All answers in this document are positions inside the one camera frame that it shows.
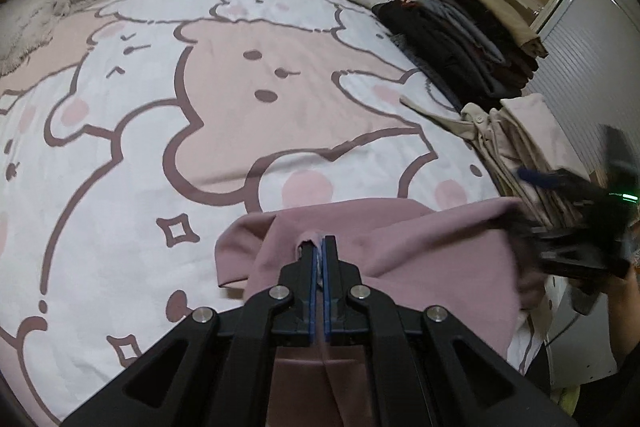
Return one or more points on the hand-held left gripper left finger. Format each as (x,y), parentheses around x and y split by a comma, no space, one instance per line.
(314,263)

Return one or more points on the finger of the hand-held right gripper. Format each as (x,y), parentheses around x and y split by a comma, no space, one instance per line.
(537,177)
(575,252)

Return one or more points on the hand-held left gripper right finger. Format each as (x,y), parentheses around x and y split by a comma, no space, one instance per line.
(327,263)

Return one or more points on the mauve garment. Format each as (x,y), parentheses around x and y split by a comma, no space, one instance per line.
(400,237)

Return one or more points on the person's right forearm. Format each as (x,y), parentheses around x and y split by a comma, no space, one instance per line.
(625,312)

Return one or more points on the pile of cream folded clothes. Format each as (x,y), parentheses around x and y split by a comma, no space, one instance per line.
(525,132)

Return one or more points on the stack of dark folded clothes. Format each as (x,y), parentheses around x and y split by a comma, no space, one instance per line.
(450,37)

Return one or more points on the white louvered shutter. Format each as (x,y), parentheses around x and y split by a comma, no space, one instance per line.
(585,57)

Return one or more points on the bear print bed cover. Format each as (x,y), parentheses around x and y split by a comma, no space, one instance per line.
(150,132)

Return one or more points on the white textured cushion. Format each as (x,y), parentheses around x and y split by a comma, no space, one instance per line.
(27,22)

